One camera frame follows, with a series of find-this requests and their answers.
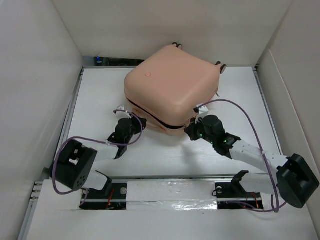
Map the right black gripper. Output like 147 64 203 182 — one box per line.
185 115 216 145

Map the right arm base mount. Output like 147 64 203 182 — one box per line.
211 170 264 210

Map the pink hard-shell suitcase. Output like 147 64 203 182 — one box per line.
124 42 227 136

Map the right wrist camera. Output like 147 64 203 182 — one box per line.
193 104 209 118

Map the background electronics box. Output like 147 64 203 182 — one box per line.
94 56 104 66

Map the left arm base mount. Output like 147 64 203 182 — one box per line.
79 170 128 211

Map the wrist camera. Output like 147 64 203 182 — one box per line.
113 104 131 119
193 104 209 118

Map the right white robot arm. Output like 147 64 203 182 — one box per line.
184 115 320 209

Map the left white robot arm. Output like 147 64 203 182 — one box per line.
51 114 147 195

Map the aluminium rail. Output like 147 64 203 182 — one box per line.
79 174 266 205

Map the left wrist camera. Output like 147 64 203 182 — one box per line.
113 104 131 119

